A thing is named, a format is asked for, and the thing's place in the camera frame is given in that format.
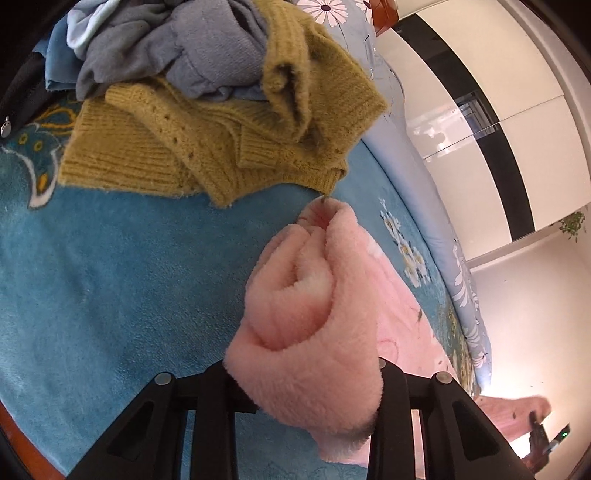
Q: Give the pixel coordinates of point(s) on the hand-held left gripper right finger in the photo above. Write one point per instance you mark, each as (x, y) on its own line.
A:
(392, 383)

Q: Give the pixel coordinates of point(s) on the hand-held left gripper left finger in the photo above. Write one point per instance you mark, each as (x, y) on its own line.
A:
(217, 383)

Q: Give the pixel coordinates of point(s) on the pink floral fleece garment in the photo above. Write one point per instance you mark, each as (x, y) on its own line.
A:
(314, 323)

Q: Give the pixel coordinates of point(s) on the teal floral bed blanket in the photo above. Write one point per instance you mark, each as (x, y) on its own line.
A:
(115, 277)

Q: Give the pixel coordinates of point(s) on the grey floral duvet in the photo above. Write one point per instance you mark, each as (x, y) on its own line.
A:
(415, 184)

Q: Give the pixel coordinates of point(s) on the mustard knitted sweater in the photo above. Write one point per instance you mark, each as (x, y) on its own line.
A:
(138, 152)

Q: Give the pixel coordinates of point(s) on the white wardrobe with black stripe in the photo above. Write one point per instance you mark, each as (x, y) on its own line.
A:
(461, 115)

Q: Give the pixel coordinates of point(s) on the grey sweater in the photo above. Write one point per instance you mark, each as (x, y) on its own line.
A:
(207, 46)

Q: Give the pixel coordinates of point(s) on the black jacket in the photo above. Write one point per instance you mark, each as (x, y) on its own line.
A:
(23, 92)

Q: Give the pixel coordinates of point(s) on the wooden headboard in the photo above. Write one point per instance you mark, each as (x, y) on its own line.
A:
(383, 14)

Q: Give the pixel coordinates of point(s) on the light blue garment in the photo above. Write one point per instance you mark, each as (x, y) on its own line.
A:
(85, 27)

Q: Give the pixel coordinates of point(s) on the wooden bed frame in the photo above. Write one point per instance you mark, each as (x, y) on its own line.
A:
(23, 447)

